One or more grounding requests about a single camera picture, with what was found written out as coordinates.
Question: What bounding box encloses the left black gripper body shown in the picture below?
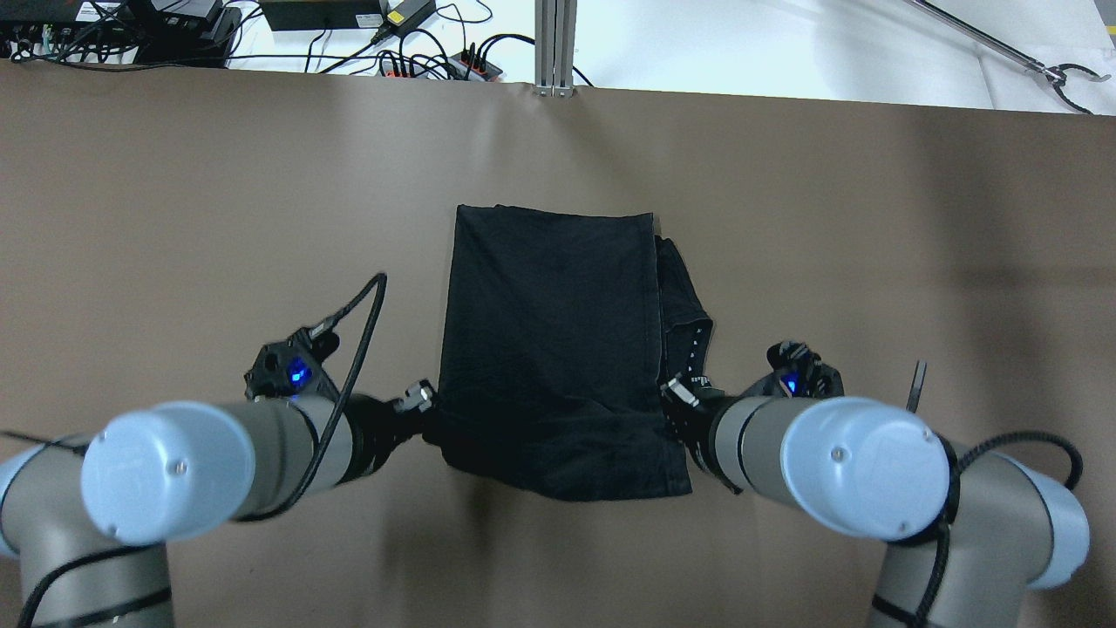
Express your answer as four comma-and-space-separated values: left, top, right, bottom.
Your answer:
348, 380, 436, 476

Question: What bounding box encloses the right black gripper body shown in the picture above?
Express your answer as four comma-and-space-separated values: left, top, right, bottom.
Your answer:
660, 375, 742, 494

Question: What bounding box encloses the black graphic t-shirt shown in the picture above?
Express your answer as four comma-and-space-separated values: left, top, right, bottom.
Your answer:
423, 204, 712, 503

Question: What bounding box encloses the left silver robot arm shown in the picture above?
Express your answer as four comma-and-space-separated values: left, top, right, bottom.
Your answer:
3, 273, 435, 627

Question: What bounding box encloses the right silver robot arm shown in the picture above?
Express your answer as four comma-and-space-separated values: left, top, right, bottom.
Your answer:
662, 365, 1091, 627

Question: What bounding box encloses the black power strip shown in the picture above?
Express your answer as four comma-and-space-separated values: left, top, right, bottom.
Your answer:
371, 51, 506, 83

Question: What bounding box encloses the black power adapter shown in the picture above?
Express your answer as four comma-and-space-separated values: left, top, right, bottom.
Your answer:
259, 1, 436, 32

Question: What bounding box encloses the metal grabber tool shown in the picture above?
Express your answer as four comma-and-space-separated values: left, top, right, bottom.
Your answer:
905, 1, 1112, 116

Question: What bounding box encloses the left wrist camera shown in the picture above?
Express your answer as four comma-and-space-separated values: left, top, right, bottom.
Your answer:
243, 327, 340, 400

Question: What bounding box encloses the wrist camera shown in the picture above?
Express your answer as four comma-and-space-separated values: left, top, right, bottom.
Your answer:
243, 327, 340, 400
766, 339, 846, 399

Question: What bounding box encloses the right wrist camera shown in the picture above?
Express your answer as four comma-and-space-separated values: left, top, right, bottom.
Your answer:
766, 339, 846, 399

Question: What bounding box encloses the aluminium frame post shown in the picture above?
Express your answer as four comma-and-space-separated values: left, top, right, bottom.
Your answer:
533, 0, 577, 99

